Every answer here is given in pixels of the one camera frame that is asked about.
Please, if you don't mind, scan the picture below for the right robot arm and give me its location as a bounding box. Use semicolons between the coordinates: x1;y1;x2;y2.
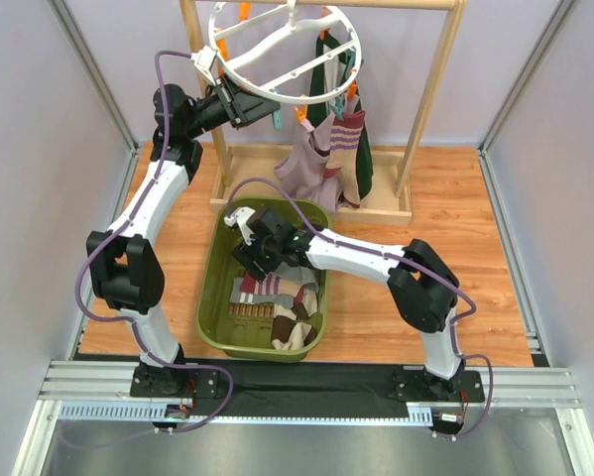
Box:
223;206;465;395

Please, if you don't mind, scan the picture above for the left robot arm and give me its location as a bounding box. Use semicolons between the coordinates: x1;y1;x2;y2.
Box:
86;75;281;395

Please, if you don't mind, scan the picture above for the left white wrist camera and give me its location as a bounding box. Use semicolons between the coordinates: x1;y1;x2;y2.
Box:
190;46;222;86

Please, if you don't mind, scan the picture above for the grey striped sock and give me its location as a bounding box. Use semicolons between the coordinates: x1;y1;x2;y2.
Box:
229;278;295;309

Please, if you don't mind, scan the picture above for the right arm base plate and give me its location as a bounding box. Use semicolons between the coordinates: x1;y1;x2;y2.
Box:
392;366;486;403

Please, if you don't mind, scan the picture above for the white sock on hanger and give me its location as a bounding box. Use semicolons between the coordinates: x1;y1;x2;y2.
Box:
323;58;339;92

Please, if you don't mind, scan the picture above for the black cloth strip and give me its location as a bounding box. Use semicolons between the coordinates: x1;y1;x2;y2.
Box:
195;359;409;418

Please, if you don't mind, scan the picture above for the purple cable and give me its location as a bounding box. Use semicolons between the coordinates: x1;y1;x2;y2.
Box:
225;178;496;443
58;49;235;451

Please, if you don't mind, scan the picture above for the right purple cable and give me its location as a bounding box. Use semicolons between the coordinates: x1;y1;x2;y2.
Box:
225;178;496;443

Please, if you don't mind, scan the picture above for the brown beige patterned sock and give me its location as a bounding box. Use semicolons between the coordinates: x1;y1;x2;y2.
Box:
271;290;318;351

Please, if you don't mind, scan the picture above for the maroon purple striped sock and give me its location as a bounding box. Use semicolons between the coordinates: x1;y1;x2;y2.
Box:
323;111;365;208

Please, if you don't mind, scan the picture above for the orange clothes clip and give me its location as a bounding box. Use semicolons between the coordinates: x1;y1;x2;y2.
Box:
294;104;307;123

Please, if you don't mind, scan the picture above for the wooden drying rack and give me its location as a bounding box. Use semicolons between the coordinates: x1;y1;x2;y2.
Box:
179;1;466;225

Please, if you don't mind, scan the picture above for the green plastic basket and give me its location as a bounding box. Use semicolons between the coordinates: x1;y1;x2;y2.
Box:
195;209;330;363

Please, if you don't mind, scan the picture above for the dark green sock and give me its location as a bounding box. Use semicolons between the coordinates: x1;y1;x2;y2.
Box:
307;33;374;199

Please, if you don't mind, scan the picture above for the pink sock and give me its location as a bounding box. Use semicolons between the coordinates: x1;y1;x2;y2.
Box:
274;114;341;213

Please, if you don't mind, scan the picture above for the aluminium frame rail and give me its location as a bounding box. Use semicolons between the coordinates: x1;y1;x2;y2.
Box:
14;355;594;475

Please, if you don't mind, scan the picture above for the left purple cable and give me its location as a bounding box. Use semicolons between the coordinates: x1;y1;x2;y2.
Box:
58;49;235;451

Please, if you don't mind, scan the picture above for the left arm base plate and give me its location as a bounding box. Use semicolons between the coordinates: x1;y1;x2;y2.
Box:
130;363;229;399

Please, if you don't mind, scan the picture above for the white round clip hanger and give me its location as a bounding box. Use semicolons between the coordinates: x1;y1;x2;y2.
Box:
207;1;363;105

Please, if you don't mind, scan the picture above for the teal clothes clip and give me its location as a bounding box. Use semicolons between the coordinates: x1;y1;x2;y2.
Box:
272;109;283;131

